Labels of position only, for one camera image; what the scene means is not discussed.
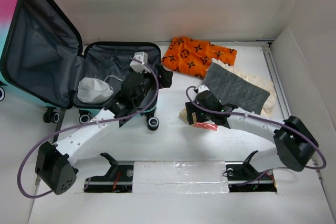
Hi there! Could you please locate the clear red zip bag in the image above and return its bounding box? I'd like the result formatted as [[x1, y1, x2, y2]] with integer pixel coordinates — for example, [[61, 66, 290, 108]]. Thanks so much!
[[194, 123, 218, 131]]

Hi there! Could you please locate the yellow small box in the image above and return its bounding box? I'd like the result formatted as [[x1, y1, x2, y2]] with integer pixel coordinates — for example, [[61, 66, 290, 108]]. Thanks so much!
[[179, 109, 188, 124]]

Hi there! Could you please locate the grey plush blanket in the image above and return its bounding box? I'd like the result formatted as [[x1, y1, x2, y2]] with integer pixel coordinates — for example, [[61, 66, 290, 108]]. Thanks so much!
[[203, 62, 269, 115]]

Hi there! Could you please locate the orange patterned plush blanket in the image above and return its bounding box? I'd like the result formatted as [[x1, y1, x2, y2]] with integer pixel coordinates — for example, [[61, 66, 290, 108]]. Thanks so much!
[[161, 36, 237, 79]]

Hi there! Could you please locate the white face mask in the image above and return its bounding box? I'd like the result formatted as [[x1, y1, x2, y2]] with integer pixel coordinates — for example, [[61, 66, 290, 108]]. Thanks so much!
[[77, 74, 123, 104]]

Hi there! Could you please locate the teal pink suitcase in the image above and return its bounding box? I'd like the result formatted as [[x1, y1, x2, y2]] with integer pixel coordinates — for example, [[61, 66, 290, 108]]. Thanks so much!
[[1, 0, 161, 123]]

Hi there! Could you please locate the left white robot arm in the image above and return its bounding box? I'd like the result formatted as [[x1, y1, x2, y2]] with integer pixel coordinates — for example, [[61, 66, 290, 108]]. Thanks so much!
[[35, 63, 173, 195]]

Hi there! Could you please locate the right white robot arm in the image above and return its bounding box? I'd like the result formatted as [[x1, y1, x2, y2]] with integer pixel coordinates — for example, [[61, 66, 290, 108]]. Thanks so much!
[[185, 87, 319, 184]]

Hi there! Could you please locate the white foam cover plate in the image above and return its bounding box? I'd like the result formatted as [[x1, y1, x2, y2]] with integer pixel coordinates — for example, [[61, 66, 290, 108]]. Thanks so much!
[[132, 161, 228, 194]]

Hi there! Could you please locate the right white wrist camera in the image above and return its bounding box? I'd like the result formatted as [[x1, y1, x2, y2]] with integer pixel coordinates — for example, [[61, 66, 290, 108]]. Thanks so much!
[[194, 85, 209, 95]]

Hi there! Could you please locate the aluminium frame rail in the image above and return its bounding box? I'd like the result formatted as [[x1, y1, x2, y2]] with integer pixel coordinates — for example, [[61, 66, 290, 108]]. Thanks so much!
[[262, 40, 326, 198]]

